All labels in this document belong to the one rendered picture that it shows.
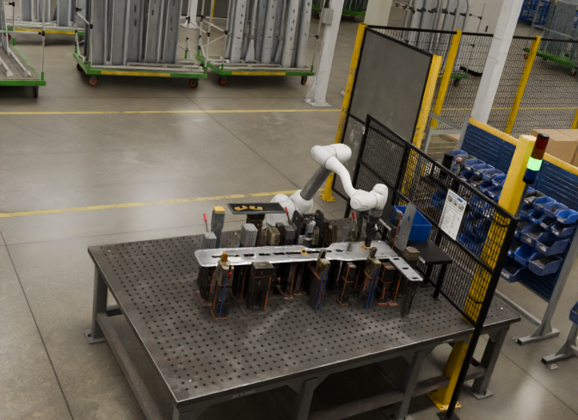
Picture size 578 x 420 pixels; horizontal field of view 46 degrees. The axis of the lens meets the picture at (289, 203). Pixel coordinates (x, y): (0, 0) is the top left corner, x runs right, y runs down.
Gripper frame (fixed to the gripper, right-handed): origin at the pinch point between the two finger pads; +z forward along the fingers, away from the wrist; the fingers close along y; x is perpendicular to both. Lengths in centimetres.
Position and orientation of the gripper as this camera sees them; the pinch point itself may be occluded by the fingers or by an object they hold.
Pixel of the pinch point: (368, 241)
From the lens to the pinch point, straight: 456.8
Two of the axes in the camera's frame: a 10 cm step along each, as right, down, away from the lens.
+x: 9.1, -0.2, 4.0
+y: 3.7, 4.4, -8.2
